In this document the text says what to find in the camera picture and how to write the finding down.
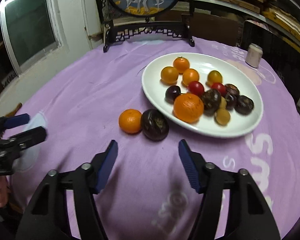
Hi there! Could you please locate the wooden shelf with boards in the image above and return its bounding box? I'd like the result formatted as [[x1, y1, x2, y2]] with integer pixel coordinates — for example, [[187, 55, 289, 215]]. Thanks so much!
[[192, 0, 300, 61]]

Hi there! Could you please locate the yellow-orange kumquat fruit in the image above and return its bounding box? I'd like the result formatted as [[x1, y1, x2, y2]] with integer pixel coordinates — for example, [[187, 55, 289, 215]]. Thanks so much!
[[206, 70, 223, 87]]

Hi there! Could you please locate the purple printed tablecloth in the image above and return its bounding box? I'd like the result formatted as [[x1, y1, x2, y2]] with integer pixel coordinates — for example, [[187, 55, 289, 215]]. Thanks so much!
[[5, 38, 300, 239]]

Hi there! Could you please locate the window with white frame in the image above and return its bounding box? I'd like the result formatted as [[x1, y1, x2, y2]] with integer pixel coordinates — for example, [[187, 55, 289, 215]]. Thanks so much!
[[0, 0, 59, 76]]

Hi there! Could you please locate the white oval plate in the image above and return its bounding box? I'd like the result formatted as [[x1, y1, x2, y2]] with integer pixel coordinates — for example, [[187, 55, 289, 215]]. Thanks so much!
[[142, 53, 263, 138]]

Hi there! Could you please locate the left human hand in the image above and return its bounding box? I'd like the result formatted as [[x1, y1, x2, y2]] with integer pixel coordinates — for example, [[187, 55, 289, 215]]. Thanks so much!
[[0, 176, 8, 207]]

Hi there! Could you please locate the beige beverage can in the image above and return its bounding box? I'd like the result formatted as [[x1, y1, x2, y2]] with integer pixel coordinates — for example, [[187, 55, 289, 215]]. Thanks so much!
[[245, 43, 263, 68]]

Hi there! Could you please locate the small stemmed mandarin orange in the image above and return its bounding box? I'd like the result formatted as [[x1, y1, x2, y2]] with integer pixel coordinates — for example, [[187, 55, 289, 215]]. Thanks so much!
[[173, 56, 190, 74]]

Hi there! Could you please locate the red tomato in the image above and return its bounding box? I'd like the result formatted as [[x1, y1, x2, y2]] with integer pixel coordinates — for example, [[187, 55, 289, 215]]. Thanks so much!
[[211, 82, 227, 97], [187, 81, 205, 97]]

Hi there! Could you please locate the round painted deer screen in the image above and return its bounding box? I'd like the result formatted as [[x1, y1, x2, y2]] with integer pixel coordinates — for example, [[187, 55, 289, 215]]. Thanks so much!
[[96, 0, 194, 52]]

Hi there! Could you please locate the large bumpy orange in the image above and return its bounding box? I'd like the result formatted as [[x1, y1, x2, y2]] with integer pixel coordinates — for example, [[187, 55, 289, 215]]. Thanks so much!
[[173, 93, 204, 124]]

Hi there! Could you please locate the smooth orange fruit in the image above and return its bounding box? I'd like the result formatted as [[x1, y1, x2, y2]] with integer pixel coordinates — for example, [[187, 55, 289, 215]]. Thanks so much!
[[160, 66, 179, 85], [182, 68, 199, 87]]

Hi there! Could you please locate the dark purple plum stemmed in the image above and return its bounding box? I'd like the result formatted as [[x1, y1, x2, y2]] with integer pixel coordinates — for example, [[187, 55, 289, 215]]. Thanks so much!
[[165, 85, 181, 104]]

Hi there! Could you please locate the dark mangosteen with calyx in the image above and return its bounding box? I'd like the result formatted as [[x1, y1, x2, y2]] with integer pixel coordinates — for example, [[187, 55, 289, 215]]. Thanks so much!
[[201, 89, 221, 116]]

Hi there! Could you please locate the tan longan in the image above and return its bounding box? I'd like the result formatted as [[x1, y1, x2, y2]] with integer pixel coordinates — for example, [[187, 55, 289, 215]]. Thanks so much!
[[215, 108, 231, 126], [219, 97, 227, 109]]

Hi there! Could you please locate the brown passion fruit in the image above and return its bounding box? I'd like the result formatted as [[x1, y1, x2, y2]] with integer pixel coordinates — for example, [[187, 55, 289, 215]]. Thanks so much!
[[225, 83, 240, 97]]

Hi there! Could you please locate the dark purple plum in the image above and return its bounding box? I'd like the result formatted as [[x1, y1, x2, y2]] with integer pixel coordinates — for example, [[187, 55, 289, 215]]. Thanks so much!
[[235, 95, 254, 115]]

